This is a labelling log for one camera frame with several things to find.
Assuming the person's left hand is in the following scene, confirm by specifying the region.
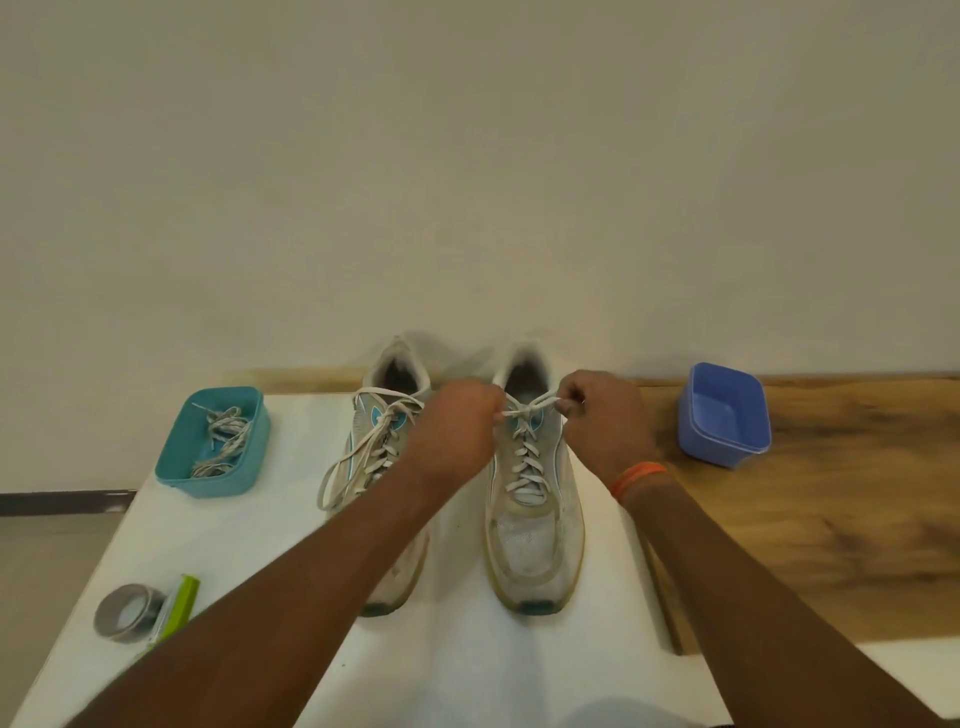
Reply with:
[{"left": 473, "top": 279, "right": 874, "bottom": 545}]
[{"left": 401, "top": 378, "right": 509, "bottom": 493}]

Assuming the person's right hand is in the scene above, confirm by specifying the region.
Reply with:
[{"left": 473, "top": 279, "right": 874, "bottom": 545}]
[{"left": 553, "top": 369, "right": 663, "bottom": 493}]

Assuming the worn white sneaker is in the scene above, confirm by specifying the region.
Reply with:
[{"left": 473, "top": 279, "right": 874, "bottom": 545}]
[
  {"left": 318, "top": 337, "right": 435, "bottom": 618},
  {"left": 483, "top": 341, "right": 586, "bottom": 618}
]

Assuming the grey tape roll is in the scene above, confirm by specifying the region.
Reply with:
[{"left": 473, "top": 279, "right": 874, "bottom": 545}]
[{"left": 92, "top": 584, "right": 166, "bottom": 645}]

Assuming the person's left forearm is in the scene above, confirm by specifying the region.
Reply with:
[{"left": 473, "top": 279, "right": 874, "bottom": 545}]
[{"left": 67, "top": 472, "right": 451, "bottom": 728}]

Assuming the person's right forearm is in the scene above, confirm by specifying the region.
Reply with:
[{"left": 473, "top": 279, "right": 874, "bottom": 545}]
[{"left": 618, "top": 476, "right": 946, "bottom": 728}]

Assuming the orange thread wristband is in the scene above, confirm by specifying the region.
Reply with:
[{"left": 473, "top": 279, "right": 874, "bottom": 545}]
[{"left": 608, "top": 461, "right": 670, "bottom": 504}]

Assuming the blue plastic container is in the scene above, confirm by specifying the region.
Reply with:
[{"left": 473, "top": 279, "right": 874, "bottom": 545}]
[{"left": 677, "top": 362, "right": 773, "bottom": 471}]

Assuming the teal plastic container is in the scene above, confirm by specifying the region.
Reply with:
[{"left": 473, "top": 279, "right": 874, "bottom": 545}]
[{"left": 154, "top": 386, "right": 272, "bottom": 499}]

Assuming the green utility cutter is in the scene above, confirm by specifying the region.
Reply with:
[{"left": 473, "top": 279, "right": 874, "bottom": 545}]
[{"left": 146, "top": 574, "right": 202, "bottom": 650}]

